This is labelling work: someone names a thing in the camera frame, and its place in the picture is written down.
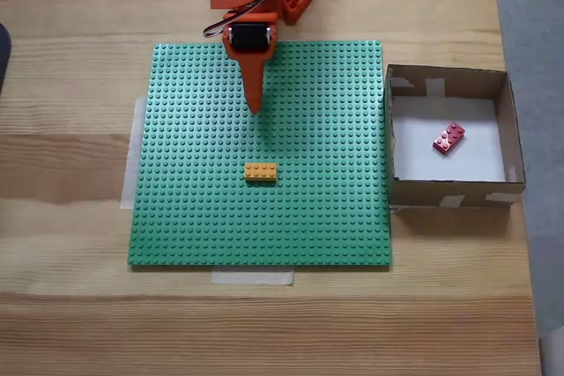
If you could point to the long masking tape strip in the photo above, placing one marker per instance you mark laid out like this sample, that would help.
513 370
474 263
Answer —
130 164

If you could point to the green lego baseplate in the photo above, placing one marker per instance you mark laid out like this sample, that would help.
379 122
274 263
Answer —
198 151

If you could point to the white paper sheet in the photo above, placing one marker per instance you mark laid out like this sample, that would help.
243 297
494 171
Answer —
418 164

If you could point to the brown cardboard box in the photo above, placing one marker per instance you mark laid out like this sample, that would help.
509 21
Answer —
414 194

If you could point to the red lego block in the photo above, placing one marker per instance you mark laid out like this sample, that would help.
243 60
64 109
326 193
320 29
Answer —
448 139

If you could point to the yellow lego block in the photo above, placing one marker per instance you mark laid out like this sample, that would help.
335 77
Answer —
261 172

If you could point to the black rounded object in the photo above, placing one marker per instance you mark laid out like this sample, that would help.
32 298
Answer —
4 54

